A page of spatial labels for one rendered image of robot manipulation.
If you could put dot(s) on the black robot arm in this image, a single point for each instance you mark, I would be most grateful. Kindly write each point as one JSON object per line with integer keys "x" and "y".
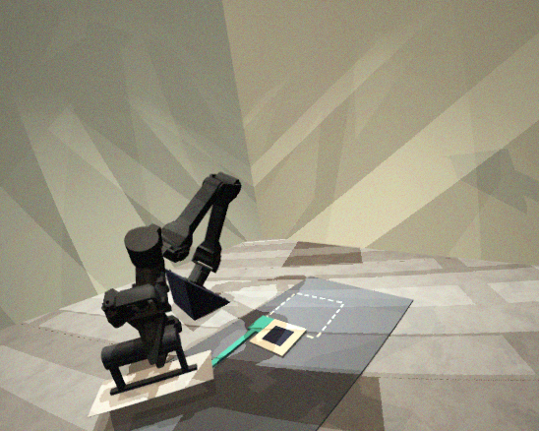
{"x": 147, "y": 245}

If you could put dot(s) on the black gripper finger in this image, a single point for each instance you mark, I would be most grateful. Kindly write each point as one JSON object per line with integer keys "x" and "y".
{"x": 162, "y": 358}
{"x": 151, "y": 328}

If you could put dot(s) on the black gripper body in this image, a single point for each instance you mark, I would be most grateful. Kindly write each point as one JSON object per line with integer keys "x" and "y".
{"x": 149, "y": 294}

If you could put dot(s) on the turquoise small trowel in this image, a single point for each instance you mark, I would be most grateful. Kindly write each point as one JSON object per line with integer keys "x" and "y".
{"x": 256, "y": 327}

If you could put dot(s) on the beige square tile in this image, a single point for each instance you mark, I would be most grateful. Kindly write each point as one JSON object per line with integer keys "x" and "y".
{"x": 278, "y": 337}

